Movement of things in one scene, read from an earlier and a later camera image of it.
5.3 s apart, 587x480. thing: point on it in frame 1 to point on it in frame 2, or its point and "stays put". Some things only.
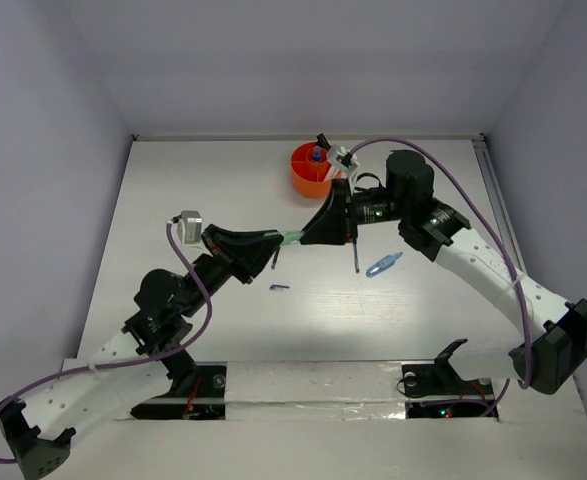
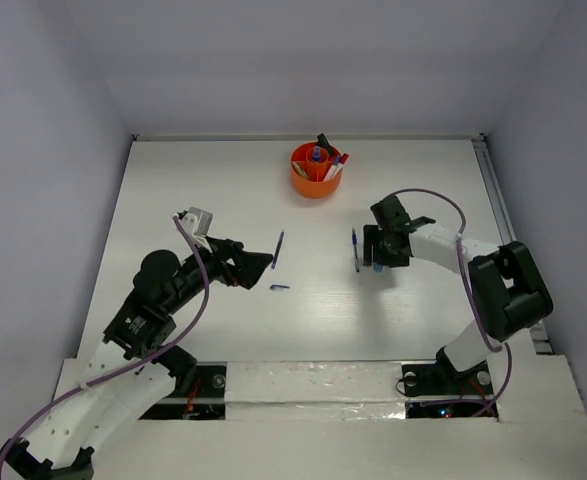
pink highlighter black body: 322,141 stays put
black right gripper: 335,222 to 371,239
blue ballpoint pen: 356,255 stays put
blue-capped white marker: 329,173 stays put
